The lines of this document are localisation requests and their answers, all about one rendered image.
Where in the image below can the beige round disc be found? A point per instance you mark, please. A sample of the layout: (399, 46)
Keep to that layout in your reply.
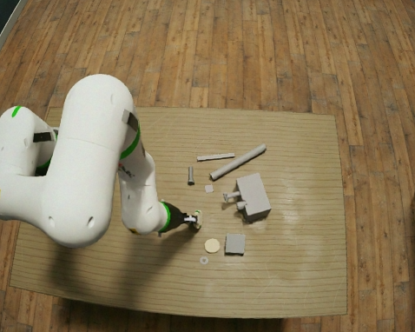
(212, 245)

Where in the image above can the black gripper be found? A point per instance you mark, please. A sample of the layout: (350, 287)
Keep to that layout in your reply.
(182, 217)

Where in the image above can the grey metal bolt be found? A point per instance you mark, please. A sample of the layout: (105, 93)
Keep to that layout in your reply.
(190, 170)

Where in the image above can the grey flat bar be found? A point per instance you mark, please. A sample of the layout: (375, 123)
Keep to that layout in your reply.
(214, 157)

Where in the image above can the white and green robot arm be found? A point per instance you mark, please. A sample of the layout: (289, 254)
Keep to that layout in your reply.
(73, 204)

